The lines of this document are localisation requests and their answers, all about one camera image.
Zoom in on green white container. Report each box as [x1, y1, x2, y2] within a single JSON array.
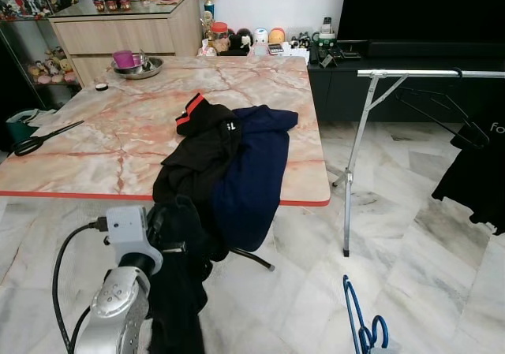
[[6, 108, 58, 146]]

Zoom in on white round toy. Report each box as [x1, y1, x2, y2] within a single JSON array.
[[252, 28, 271, 55]]

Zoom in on black soundbar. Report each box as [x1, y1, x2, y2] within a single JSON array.
[[361, 40, 505, 60]]

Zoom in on silver metal clothes rack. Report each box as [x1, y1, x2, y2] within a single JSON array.
[[342, 69, 505, 258]]

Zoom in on black scissors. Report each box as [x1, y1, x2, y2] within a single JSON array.
[[12, 120, 86, 157]]

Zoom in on white booklets stack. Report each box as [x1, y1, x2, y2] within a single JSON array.
[[280, 45, 311, 61]]

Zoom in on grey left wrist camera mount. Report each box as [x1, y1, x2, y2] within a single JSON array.
[[105, 206, 163, 270]]

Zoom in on red lid jar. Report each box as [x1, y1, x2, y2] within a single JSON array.
[[209, 21, 231, 54]]

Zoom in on purple cup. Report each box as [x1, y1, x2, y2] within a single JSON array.
[[113, 50, 137, 69]]

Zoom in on black TV console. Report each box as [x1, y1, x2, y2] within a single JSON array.
[[306, 39, 505, 124]]

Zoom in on metal bowl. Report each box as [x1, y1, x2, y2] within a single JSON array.
[[112, 54, 166, 80]]

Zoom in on navy blue garment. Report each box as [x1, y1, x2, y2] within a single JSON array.
[[210, 106, 300, 252]]

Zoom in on black television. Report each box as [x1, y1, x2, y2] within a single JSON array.
[[338, 0, 505, 43]]

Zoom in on black garment white print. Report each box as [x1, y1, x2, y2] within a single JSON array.
[[432, 116, 505, 235]]

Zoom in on black hanger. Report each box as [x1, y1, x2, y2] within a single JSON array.
[[395, 84, 492, 150]]

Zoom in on blue plastic hanger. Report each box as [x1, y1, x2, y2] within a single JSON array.
[[342, 275, 391, 354]]

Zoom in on small clear bottle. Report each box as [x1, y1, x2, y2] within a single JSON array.
[[320, 17, 336, 41]]

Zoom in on glass display shelf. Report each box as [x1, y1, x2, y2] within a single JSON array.
[[0, 0, 84, 110]]

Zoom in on wooden cabinet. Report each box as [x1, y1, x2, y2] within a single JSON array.
[[49, 0, 203, 87]]

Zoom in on marble table red edge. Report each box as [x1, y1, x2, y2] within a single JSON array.
[[0, 54, 332, 272]]

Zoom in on black garment red collar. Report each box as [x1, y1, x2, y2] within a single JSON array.
[[152, 92, 244, 213]]

